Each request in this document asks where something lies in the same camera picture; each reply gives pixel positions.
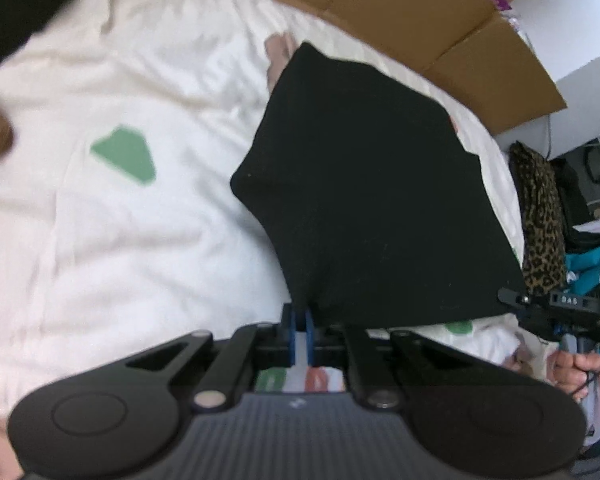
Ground leopard print garment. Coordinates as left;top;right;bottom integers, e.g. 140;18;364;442
509;141;567;296

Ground bear print bed sheet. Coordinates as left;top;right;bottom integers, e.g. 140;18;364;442
0;0;561;426

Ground black shorts with patterned lining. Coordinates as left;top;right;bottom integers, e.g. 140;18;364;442
230;41;528;331

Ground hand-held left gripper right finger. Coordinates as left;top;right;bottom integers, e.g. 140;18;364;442
306;310;481;409

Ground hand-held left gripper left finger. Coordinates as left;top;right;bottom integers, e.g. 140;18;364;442
125;305;301;409

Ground teal garment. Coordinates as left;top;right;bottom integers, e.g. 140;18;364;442
562;237;600;301

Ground black bag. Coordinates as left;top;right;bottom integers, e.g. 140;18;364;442
550;155;600;251

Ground black clothes pile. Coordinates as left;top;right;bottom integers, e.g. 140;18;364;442
0;0;116;76

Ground flattened cardboard sheet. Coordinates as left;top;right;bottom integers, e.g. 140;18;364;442
160;0;568;136

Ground person's right hand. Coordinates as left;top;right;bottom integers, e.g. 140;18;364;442
550;350;600;436

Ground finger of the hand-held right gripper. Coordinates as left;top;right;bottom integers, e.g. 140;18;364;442
497;287;533;311

